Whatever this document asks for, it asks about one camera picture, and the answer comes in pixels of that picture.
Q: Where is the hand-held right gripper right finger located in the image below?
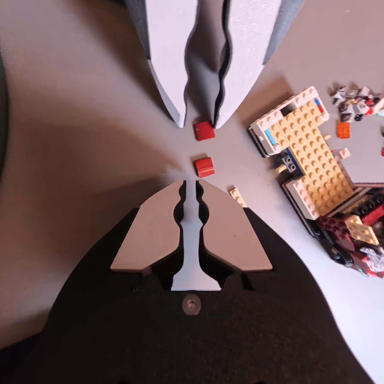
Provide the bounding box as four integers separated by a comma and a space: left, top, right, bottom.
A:
196, 179, 273, 273

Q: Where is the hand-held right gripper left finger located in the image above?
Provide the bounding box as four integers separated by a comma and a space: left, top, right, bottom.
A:
110, 179, 187, 275

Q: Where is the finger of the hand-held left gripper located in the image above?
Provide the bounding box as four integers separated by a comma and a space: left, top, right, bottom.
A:
145, 0, 199, 129
212, 0, 283, 129

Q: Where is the tan long brick plate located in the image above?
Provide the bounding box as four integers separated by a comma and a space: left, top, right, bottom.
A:
228, 187, 248, 208

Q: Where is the red curved slope brick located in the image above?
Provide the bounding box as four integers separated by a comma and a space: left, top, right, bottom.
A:
193, 157, 215, 177
193, 121, 216, 141

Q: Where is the red toy brick truck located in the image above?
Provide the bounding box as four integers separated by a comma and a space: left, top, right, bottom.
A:
247, 85, 384, 278

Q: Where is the grey desk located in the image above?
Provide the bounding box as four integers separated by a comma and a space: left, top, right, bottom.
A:
0, 0, 384, 381

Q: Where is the pile of small grey bricks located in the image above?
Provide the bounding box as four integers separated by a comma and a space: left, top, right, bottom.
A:
328, 81, 384, 122

